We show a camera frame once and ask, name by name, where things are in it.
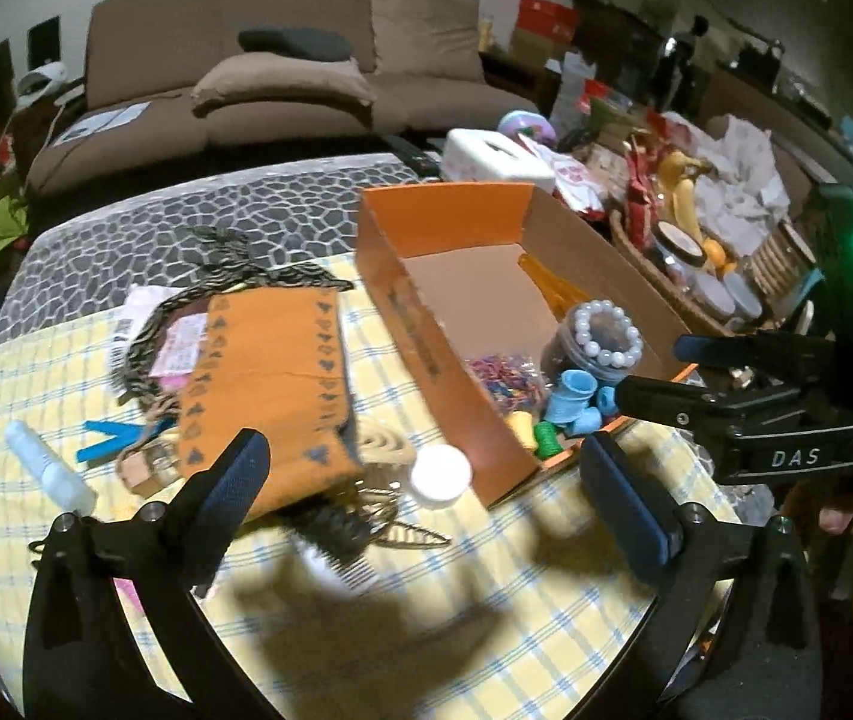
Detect orange patterned sock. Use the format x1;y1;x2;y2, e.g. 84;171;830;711
178;288;362;520

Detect black cushion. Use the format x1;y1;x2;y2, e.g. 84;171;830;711
238;26;353;62

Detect orange cardboard box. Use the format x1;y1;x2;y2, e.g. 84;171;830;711
355;182;690;507

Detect white round jar lid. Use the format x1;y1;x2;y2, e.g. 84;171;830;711
409;444;472;505

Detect white pearl bracelet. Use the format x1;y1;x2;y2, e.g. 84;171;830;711
573;299;647;371

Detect blue hair clip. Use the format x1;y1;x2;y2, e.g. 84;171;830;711
75;418;176;463

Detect white tissue box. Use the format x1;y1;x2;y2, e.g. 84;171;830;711
440;128;555;193

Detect wooden spiral hairbrush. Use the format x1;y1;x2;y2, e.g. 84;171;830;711
287;421;451;564

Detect white plastic bottle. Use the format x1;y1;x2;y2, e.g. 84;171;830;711
4;419;96;517

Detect small glass perfume bottle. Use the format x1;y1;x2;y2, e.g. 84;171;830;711
116;440;179;499

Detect bananas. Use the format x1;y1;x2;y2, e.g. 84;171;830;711
656;149;713;244

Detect printed paper packet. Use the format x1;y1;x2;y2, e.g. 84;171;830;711
107;284;207;395

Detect brown cushion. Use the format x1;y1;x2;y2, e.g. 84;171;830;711
191;52;376;115

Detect amber plastic comb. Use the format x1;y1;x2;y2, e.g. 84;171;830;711
518;252;589;322

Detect pastel round toy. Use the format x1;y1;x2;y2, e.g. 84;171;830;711
497;110;558;146

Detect wicker basket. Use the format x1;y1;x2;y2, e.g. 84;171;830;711
607;206;819;338

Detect brown sofa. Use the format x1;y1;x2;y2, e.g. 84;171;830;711
26;0;531;208

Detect black white patterned headband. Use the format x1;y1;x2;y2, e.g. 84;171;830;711
113;226;355;410

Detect yellow checked tablecloth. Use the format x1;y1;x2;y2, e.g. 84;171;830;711
0;253;744;720

